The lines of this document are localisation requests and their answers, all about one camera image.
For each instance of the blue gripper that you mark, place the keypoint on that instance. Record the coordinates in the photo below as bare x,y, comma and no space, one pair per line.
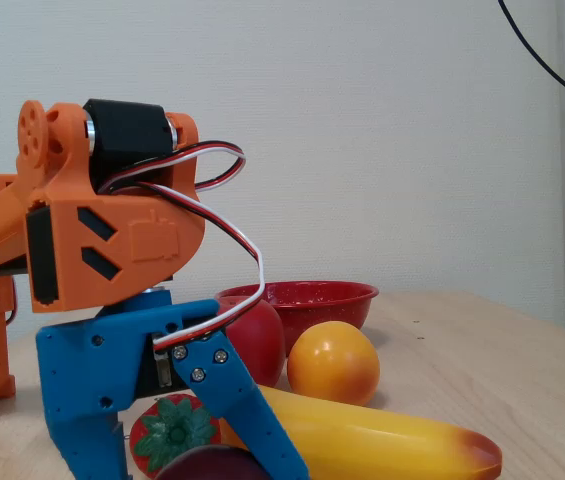
97,360

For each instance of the purple toy plum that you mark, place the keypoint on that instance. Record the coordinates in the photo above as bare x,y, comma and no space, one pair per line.
212,467

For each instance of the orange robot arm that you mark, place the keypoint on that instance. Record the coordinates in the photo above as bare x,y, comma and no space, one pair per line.
107,255

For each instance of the red speckled enamel bowl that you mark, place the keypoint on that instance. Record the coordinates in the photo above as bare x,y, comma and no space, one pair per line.
322,305

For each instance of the red toy strawberry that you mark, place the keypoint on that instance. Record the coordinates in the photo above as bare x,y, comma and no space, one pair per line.
172,432

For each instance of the red toy apple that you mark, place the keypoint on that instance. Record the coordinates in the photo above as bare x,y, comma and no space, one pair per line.
262,345

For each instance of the toy orange fruit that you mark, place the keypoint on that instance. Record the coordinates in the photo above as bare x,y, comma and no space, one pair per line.
333,362

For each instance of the yellow toy banana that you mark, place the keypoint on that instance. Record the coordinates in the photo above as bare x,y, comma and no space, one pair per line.
387,445

